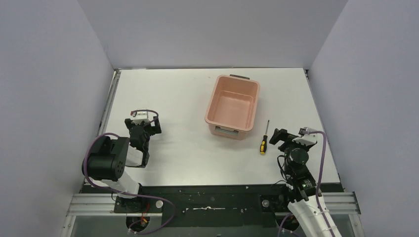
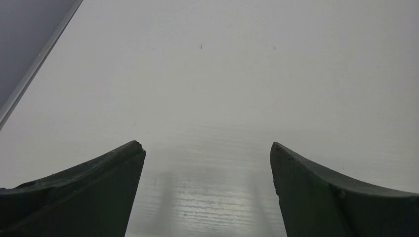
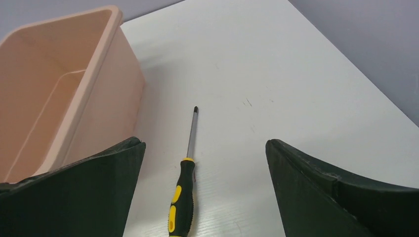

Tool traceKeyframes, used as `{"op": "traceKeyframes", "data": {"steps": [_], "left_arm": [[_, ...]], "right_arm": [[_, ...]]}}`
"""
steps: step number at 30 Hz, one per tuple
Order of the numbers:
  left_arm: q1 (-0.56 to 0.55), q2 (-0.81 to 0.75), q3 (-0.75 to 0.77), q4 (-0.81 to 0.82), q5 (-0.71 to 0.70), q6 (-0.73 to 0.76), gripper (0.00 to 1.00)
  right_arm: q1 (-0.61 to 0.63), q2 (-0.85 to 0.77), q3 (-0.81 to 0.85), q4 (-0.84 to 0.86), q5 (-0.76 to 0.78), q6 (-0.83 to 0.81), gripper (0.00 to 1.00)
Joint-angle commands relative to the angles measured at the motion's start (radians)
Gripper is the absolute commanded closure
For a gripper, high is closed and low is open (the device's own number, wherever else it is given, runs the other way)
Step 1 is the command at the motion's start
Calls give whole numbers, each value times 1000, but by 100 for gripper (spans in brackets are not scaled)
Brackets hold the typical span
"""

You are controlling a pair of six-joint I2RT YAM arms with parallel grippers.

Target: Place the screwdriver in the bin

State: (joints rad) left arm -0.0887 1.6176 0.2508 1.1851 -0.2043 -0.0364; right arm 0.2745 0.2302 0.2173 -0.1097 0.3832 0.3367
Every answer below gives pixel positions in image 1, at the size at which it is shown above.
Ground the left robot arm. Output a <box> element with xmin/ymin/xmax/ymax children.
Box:
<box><xmin>82</xmin><ymin>116</ymin><xmax>162</xmax><ymax>212</ymax></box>

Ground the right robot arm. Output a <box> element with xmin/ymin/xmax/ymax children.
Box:
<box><xmin>269</xmin><ymin>127</ymin><xmax>341</xmax><ymax>237</ymax></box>

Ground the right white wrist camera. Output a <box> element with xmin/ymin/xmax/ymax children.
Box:
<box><xmin>292</xmin><ymin>127</ymin><xmax>317</xmax><ymax>146</ymax></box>

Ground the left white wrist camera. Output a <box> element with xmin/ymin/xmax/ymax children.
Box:
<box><xmin>131</xmin><ymin>111</ymin><xmax>149</xmax><ymax>125</ymax></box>

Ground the pink plastic bin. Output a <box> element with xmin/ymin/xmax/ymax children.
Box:
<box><xmin>205</xmin><ymin>75</ymin><xmax>260</xmax><ymax>140</ymax></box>

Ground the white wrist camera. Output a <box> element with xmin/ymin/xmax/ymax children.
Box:
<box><xmin>292</xmin><ymin>127</ymin><xmax>317</xmax><ymax>146</ymax></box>
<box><xmin>131</xmin><ymin>111</ymin><xmax>149</xmax><ymax>125</ymax></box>

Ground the aluminium front rail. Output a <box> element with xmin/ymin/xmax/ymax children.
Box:
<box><xmin>66</xmin><ymin>193</ymin><xmax>361</xmax><ymax>216</ymax></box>

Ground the left aluminium side rail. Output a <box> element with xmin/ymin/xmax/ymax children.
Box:
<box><xmin>97</xmin><ymin>69</ymin><xmax>121</xmax><ymax>135</ymax></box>

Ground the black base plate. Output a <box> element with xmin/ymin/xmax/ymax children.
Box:
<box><xmin>80</xmin><ymin>183</ymin><xmax>345</xmax><ymax>229</ymax></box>

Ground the yellow black screwdriver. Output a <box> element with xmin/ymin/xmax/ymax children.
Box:
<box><xmin>259</xmin><ymin>120</ymin><xmax>270</xmax><ymax>155</ymax></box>

